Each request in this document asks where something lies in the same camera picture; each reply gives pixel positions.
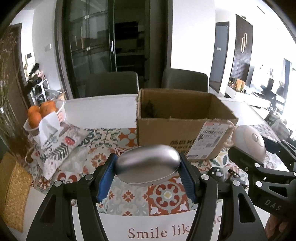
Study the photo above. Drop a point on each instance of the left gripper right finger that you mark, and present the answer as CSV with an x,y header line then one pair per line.
x,y
239,221

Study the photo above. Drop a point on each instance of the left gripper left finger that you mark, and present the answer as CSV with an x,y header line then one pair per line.
x,y
54,219

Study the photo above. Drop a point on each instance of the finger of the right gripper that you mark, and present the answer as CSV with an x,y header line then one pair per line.
x,y
257,170
277,144

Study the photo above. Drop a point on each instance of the peach round night light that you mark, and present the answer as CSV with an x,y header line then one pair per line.
x,y
249,140

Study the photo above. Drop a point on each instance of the silver oval metal case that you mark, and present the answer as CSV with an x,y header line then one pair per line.
x,y
147,165

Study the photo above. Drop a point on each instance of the black rectangular clip device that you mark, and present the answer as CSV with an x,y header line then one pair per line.
x,y
234,176

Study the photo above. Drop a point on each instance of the woven yellow placemat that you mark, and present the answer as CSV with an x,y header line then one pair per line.
x,y
15,187

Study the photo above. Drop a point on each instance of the brown cardboard box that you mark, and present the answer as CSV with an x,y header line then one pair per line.
x,y
195,123

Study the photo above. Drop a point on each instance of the floral fabric tissue cover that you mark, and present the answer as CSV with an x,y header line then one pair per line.
x,y
54,143

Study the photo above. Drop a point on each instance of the white basket of oranges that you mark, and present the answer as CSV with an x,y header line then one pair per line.
x,y
36,114

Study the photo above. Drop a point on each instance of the glass vase dried flowers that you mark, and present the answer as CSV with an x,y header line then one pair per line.
x,y
12,133

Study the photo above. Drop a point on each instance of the dark dining chair right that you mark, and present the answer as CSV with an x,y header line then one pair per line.
x,y
185,79

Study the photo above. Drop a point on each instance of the dark dining chair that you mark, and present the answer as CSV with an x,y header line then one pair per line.
x,y
185,79
112,83

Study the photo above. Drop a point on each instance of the white shoe rack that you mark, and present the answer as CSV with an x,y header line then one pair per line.
x,y
37,84

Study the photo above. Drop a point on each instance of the dark dining chair left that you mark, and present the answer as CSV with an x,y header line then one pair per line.
x,y
112,83

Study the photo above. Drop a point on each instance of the black glass cabinet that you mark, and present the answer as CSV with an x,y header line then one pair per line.
x,y
94,37

